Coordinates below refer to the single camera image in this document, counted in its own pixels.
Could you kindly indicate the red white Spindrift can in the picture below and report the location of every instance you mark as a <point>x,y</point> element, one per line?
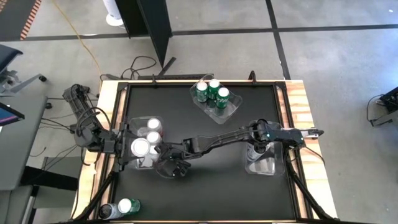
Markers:
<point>140,147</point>
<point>153,137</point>
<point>154,124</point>
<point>154,150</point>

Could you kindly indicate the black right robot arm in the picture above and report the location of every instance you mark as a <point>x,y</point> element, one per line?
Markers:
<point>224,140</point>

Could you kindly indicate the clear plastic bin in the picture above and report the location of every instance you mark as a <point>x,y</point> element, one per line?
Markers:
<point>136,124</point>
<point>228,113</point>
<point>264,168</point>

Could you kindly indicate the black frame strut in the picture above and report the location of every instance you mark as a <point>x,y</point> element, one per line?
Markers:
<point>311,199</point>
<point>99,193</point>

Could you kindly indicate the monitor with blue screen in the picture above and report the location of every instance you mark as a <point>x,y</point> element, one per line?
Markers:
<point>7,116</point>

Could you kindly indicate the black can bottom left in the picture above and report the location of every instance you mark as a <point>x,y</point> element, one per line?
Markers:
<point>109,212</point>

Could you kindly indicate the black mat with striped edge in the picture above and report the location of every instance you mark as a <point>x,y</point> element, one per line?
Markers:
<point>14,18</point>

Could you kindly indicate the wooden table border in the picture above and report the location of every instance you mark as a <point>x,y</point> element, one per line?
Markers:
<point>297,96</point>

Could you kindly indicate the grey desk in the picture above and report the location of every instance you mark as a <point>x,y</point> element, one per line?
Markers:
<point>21,149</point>

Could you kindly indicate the small black round object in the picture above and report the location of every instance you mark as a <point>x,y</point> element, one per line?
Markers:
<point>48,105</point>

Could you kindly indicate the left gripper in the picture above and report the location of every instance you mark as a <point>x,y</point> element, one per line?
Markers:
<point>123,146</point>

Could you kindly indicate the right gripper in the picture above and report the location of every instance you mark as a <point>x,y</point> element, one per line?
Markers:
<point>174,152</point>

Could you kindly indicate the green Sprite can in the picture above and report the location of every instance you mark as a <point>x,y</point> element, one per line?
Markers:
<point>222,97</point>
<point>214,87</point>
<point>128,206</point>
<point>201,91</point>

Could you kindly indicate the black partition panel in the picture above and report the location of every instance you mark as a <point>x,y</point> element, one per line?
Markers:
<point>146,18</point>

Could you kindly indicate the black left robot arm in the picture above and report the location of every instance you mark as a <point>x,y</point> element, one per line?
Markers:
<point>76,104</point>

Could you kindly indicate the office chair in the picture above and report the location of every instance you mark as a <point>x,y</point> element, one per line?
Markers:
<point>7,56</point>

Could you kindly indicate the black frame clamp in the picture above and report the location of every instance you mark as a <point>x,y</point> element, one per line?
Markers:
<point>153,79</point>
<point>252,76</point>

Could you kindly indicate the black equipment stand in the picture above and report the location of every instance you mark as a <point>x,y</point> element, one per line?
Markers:
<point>390,99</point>

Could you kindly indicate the black desk base plate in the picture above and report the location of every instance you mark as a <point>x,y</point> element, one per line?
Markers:
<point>49,179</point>

